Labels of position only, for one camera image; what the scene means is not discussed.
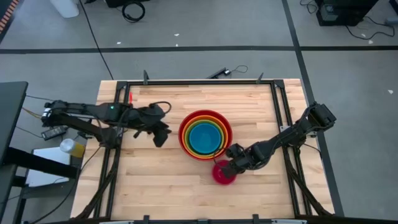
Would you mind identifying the yellow plastic bowl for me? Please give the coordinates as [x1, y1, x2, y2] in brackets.
[183, 118, 227, 157]

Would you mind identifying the white trash bin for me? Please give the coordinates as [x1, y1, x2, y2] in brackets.
[49, 0, 80, 19]

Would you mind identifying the orange plastic bowl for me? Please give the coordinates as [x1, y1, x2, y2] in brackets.
[181, 114, 229, 159]

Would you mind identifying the black equipment case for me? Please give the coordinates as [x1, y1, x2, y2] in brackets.
[315, 0, 379, 27]

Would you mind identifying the black orange striped floor strip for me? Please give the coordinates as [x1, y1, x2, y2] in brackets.
[0, 0, 21, 32]

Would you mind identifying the white panel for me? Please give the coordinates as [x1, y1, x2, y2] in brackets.
[25, 146, 72, 188]

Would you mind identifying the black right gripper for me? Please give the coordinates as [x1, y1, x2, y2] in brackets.
[221, 146, 261, 180]

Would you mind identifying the black power strip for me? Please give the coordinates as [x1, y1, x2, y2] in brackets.
[206, 67, 231, 80]

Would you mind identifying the thin black cable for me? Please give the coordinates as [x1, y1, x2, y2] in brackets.
[229, 64, 249, 75]

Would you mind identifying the black power adapter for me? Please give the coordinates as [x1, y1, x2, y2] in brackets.
[41, 125, 69, 141]

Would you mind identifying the clear bottle yellow liquid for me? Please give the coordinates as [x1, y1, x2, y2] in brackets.
[59, 138, 86, 159]

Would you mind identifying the blue plastic bowl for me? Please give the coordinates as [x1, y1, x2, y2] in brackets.
[188, 123, 223, 156]

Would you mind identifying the coiled black cable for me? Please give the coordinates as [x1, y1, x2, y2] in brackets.
[121, 1, 146, 24]

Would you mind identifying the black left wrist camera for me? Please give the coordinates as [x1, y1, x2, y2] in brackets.
[148, 104, 166, 119]

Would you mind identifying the black desk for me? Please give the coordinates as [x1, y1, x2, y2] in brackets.
[0, 81, 29, 167]

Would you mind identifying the green plastic bowl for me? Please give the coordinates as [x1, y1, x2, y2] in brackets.
[185, 119, 225, 156]

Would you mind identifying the small red plastic bowl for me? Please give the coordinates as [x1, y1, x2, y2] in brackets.
[211, 159, 238, 186]

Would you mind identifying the nested rainbow bowls stack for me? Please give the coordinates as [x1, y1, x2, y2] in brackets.
[178, 109, 233, 162]

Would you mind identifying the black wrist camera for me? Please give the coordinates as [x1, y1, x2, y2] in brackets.
[148, 104, 166, 119]
[225, 143, 246, 159]

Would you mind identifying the long black floor cable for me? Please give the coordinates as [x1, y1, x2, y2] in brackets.
[78, 0, 115, 81]

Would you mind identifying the black aluminium table frame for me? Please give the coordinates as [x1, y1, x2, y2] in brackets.
[73, 70, 334, 224]

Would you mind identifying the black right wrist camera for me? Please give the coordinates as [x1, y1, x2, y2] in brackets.
[225, 143, 246, 159]

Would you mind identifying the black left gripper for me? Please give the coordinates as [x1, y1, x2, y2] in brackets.
[132, 105, 173, 148]

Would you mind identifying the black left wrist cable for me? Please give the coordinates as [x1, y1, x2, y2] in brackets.
[149, 100, 173, 115]

